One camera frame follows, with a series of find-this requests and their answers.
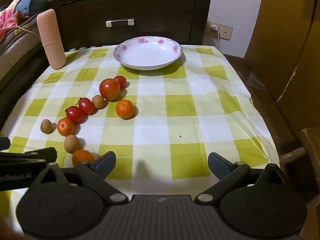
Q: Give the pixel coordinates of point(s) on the pink floral cloth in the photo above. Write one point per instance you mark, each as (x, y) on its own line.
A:
(7, 20)

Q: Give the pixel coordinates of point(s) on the red cherry tomato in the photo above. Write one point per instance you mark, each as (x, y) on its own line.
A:
(120, 81)
(86, 106)
(75, 114)

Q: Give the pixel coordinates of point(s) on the blue cloth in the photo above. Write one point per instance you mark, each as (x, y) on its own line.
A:
(37, 1)

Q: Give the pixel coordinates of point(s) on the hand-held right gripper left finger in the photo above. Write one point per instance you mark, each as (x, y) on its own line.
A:
(105, 162)

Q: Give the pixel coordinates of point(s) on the brown wooden wardrobe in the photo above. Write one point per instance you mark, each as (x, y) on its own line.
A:
(282, 42)

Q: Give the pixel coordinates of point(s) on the dark wooden bed frame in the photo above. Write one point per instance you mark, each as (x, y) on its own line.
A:
(17, 90)

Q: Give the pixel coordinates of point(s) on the white charger plug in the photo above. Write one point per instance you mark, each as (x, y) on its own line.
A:
(215, 27)

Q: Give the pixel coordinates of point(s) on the green white checked tablecloth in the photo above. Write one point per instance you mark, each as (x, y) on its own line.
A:
(175, 105)

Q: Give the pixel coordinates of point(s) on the white floral plate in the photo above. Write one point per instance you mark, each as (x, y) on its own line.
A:
(147, 55)

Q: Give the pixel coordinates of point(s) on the pink ribbed bottle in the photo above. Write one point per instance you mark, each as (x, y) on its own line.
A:
(51, 42)

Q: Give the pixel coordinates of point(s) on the dark wooden cabinet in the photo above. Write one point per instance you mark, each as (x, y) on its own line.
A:
(150, 7)

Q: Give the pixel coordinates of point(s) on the large red tomato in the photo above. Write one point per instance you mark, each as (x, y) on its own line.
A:
(109, 89)

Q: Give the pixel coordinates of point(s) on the beige wall socket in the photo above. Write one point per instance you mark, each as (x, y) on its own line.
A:
(226, 32)
(208, 33)

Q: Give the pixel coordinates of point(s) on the wooden stool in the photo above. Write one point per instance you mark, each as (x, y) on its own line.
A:
(310, 155)

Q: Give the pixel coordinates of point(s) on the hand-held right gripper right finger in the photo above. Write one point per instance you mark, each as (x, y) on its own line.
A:
(220, 163)

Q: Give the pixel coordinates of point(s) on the orange tangerine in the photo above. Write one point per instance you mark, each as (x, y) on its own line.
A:
(125, 109)
(83, 157)
(65, 126)

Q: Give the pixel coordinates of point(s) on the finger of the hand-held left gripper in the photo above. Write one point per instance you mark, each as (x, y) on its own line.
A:
(4, 143)
(42, 154)

